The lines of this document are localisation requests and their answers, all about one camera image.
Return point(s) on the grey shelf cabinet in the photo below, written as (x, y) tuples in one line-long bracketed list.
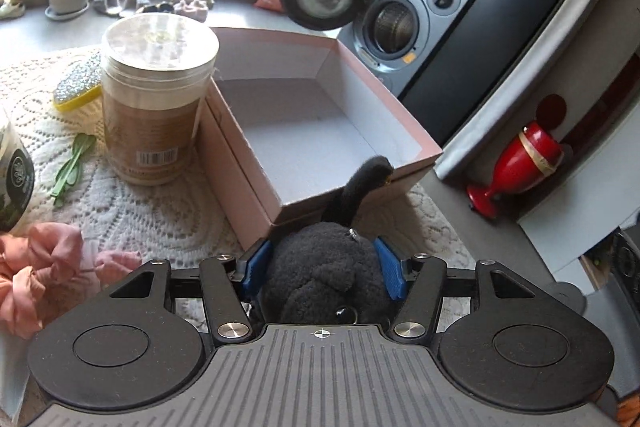
[(480, 142)]

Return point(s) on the white shoe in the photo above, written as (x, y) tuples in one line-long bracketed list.
[(11, 9)]

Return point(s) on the pink cardboard box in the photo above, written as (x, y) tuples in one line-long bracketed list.
[(300, 122)]

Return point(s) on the white lace tablecloth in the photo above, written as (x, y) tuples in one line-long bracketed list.
[(150, 217)]

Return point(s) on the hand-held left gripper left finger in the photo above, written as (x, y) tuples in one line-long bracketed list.
[(255, 268)]

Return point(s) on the yellow glitter sponge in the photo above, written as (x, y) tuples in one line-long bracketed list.
[(75, 82)]

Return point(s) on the dark-lidded round jar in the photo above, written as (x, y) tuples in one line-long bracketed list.
[(12, 177)]

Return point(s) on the green plastic clip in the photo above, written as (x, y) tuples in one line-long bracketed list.
[(79, 152)]

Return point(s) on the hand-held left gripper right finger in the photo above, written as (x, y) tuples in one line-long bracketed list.
[(391, 268)]

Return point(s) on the pink fabric scrunchie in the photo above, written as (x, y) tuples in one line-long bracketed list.
[(45, 267)]

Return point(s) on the grey slipper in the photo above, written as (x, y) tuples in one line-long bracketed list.
[(107, 3), (134, 4)]

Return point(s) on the grey washing machine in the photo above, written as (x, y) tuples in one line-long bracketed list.
[(425, 22)]

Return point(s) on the pink fluffy slippers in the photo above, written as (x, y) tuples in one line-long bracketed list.
[(192, 9)]

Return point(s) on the black plush toy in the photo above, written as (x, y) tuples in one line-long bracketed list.
[(320, 267)]

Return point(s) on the red vase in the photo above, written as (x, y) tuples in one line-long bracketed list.
[(515, 162)]

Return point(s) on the tall clear brown-label jar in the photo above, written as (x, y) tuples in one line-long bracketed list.
[(150, 117)]

